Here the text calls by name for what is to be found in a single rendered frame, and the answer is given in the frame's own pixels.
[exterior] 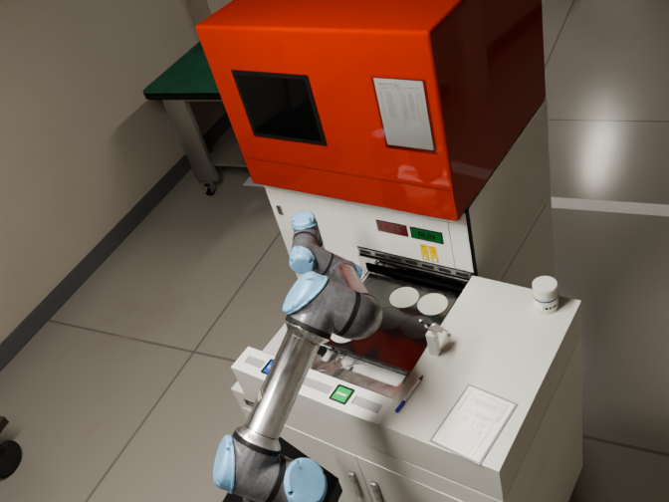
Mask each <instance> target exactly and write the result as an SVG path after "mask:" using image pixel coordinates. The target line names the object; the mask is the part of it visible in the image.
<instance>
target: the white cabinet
mask: <svg viewBox="0 0 669 502"><path fill-rule="evenodd" d="M232 391H233V393H234V395H235V397H236V399H237V400H238V402H239V404H240V406H241V408H242V410H243V412H244V414H245V416H246V418H248V416H249V413H250V411H251V409H252V407H253V405H254V402H255V400H256V399H254V398H252V397H249V396H247V395H245V394H242V393H240V392H237V391H235V390H233V389H232ZM280 436H281V437H282V438H283V439H285V440H286V441H288V442H289V443H290V444H292V445H293V446H295V447H296V448H297V449H299V450H300V451H302V452H303V453H304V454H306V455H307V456H309V457H310V458H311V459H312V460H314V461H315V462H317V463H318V464H319V465H320V466H322V467H323V468H324V469H326V470H327V471H329V472H330V473H331V474H333V475H334V476H336V477H337V478H338V482H339V484H340V486H341V489H342V493H341V495H340V497H339V499H338V502H502V501H500V500H497V499H495V498H492V497H490V496H488V495H485V494H483V493H480V492H478V491H476V490H473V489H471V488H468V487H466V486H464V485H461V484H459V483H456V482H454V481H452V480H449V479H447V478H444V477H442V476H440V475H437V474H435V473H432V472H430V471H428V470H425V469H423V468H421V467H418V466H416V465H413V464H411V463H409V462H406V461H404V460H401V459H399V458H397V457H394V456H392V455H389V454H385V453H382V452H380V451H378V450H375V449H373V448H370V447H368V446H366V445H363V444H361V443H358V442H356V441H354V440H351V439H349V438H347V437H344V436H342V435H339V434H337V433H335V432H332V431H330V430H327V429H325V428H323V427H320V426H318V425H315V424H313V423H311V422H308V421H306V420H303V419H301V418H299V417H296V416H294V415H291V414H289V416H288V419H287V421H286V423H285V425H284V428H283V430H282V432H281V434H280ZM581 468H582V360H581V335H580V338H579V340H578V342H577V344H576V346H575V348H574V351H573V353H572V355H571V357H570V359H569V361H568V364H567V366H566V368H565V370H564V372H563V374H562V377H561V379H560V381H559V383H558V385H557V388H556V391H555V393H554V395H553V397H552V399H551V401H550V404H549V406H548V408H547V410H546V412H545V414H544V417H543V419H542V421H541V423H540V425H539V427H538V430H537V432H536V434H535V436H534V438H533V440H532V443H531V445H530V447H529V449H528V451H527V453H526V456H525V458H524V460H523V462H522V464H521V466H520V468H519V471H518V473H517V475H516V477H515V479H514V481H513V484H512V486H511V488H510V490H509V492H508V494H507V497H506V499H505V501H504V502H568V501H569V499H570V496H571V493H572V491H573V488H574V486H575V483H576V481H577V478H578V476H579V473H580V471H581Z"/></svg>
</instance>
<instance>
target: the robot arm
mask: <svg viewBox="0 0 669 502"><path fill-rule="evenodd" d="M291 223H292V228H293V230H294V236H293V243H292V248H291V251H290V262H289V263H290V267H291V269H292V270H293V271H294V272H296V273H298V274H304V275H302V276H301V277H300V278H299V279H298V281H297V282H296V283H295V284H294V286H293V287H292V289H291V290H290V292H289V294H288V296H287V298H286V300H285V303H284V305H283V311H284V312H285V314H287V317H286V319H285V324H286V326H287V332H286V334H285V336H284V338H283V340H282V343H281V345H280V347H279V349H278V351H277V354H276V356H275V358H274V360H273V363H272V365H271V367H270V369H269V371H268V374H267V376H266V378H265V380H264V382H263V385H262V387H261V389H260V391H259V393H258V396H257V398H256V400H255V402H254V405H253V407H252V409H251V411H250V413H249V416H248V418H247V420H246V422H245V424H243V425H241V426H239V427H236V429H235V431H234V433H233V435H230V434H229V435H225V436H224V437H223V438H222V440H221V442H220V444H219V447H218V450H217V454H216V457H215V462H214V468H213V481H214V484H215V485H216V486H217V487H218V488H220V489H223V490H225V491H228V492H229V493H230V494H232V493H233V494H236V495H239V496H242V497H243V502H323V501H324V499H325V497H326V494H327V489H328V483H327V478H326V476H325V473H324V471H323V469H322V468H321V466H320V465H319V464H318V463H317V462H315V461H314V460H312V459H311V458H303V457H302V458H297V459H292V458H289V457H287V456H284V455H281V454H279V453H280V451H281V445H280V442H279V437H280V434H281V432H282V430H283V428H284V425H285V423H286V421H287V419H288V416H289V414H290V412H291V410H292V408H293V405H294V403H295V401H296V399H297V396H298V394H299V392H300V390H301V387H302V385H303V383H304V381H305V378H306V376H307V374H308V372H309V369H310V367H311V365H312V363H313V360H314V358H315V356H316V354H317V352H318V349H319V347H320V345H321V344H323V343H326V342H328V341H329V340H330V338H331V336H332V334H334V335H337V336H339V337H342V338H344V339H348V340H360V339H365V338H367V337H369V336H371V335H372V334H374V333H375V332H376V331H377V329H378V328H379V326H380V324H381V322H382V309H381V307H380V304H379V303H378V301H377V299H376V298H375V297H374V296H372V295H371V294H368V292H367V290H366V288H365V287H364V285H363V283H362V282H361V280H360V279H361V276H362V269H361V267H360V266H358V265H356V264H355V263H354V262H352V261H349V260H346V259H344V258H342V257H340V256H338V255H336V254H334V253H332V252H330V251H328V250H326V248H325V245H324V242H323V238H322V235H321V232H320V229H319V225H318V221H317V219H316V217H315V215H314V213H312V212H310V211H302V212H299V213H297V214H296V215H294V216H293V218H292V220H291Z"/></svg>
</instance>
